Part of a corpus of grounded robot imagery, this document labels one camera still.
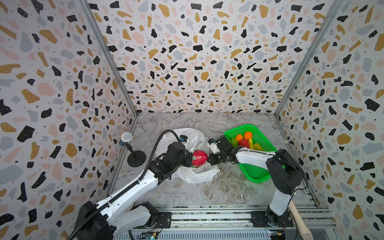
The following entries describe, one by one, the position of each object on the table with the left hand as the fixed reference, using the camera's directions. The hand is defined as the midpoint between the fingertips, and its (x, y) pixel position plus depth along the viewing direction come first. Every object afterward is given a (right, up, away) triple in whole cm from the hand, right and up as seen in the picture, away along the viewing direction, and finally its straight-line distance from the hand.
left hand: (191, 151), depth 78 cm
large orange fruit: (+36, +7, +24) cm, 44 cm away
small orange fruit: (+31, +5, +23) cm, 39 cm away
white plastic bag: (+2, +5, +4) cm, 7 cm away
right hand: (+7, -6, +12) cm, 16 cm away
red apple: (+33, +2, +19) cm, 38 cm away
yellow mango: (+41, 0, +20) cm, 46 cm away
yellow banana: (+38, +1, +20) cm, 43 cm away
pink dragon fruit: (+4, -6, +10) cm, 12 cm away
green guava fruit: (+27, +2, +20) cm, 33 cm away
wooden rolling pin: (+52, -36, -10) cm, 64 cm away
